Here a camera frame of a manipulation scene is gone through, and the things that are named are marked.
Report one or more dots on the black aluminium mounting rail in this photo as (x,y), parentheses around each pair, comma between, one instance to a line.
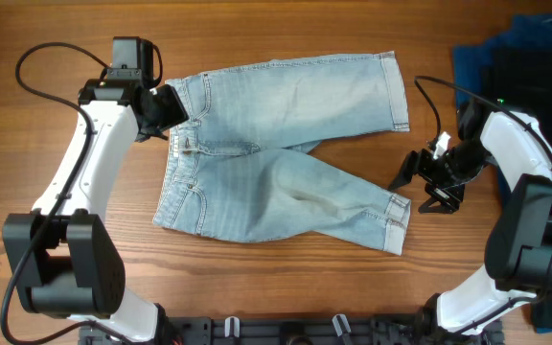
(381,329)

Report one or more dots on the light blue denim shorts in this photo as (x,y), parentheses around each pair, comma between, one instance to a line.
(241,170)

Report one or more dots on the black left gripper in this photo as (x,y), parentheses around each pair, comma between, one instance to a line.
(175,112)

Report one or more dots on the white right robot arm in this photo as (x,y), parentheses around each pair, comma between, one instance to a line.
(517,267)

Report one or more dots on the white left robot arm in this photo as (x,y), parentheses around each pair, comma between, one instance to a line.
(64,263)

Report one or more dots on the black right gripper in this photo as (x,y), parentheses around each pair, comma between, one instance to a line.
(420,162)

